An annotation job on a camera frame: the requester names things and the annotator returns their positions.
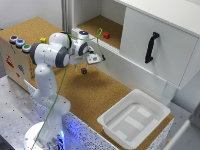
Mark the white sliding door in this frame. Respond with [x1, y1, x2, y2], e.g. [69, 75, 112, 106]
[118, 6, 200, 90]

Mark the black door handle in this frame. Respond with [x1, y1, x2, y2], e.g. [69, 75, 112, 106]
[144, 31, 161, 65]

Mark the red button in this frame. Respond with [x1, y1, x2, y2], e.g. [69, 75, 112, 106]
[9, 34, 20, 45]

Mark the white plastic box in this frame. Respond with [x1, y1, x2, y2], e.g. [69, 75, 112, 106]
[96, 88, 172, 150]

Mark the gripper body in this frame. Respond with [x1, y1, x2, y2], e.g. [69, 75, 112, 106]
[70, 52, 102, 67]

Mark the green cable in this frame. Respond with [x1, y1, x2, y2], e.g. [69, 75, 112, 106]
[31, 27, 105, 150]

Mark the blue button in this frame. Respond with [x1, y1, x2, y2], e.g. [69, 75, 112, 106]
[15, 38, 26, 49]

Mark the yellow block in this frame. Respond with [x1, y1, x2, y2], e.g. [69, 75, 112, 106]
[39, 36, 48, 44]

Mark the purple block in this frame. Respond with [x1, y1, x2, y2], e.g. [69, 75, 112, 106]
[80, 67, 88, 75]

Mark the wooden drawer box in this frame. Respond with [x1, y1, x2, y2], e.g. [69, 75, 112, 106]
[0, 16, 65, 93]

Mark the white cabinet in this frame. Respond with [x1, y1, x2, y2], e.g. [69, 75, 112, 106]
[61, 0, 200, 108]

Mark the green button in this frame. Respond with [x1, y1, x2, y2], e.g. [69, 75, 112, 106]
[21, 43, 32, 54]

